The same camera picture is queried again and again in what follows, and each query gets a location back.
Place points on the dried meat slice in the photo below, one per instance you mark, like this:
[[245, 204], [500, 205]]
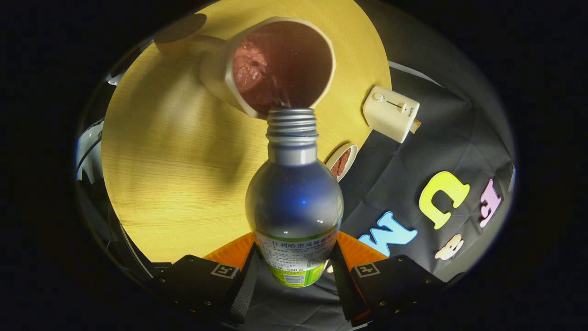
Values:
[[341, 163]]

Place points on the toasted bread slice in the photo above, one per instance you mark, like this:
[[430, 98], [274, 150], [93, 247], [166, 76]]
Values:
[[415, 126]]

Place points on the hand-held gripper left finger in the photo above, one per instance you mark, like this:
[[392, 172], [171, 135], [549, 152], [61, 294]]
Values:
[[245, 285]]

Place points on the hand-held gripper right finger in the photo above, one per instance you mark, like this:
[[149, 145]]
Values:
[[342, 285]]

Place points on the white round plate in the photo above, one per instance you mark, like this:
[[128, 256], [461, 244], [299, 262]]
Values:
[[351, 154]]

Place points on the grey metal bottle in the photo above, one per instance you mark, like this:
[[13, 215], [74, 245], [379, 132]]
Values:
[[294, 202]]

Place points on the cream toaster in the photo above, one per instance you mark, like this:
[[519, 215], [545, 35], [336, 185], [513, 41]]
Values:
[[390, 112]]

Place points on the wooden table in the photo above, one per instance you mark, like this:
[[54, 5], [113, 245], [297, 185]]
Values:
[[183, 184]]

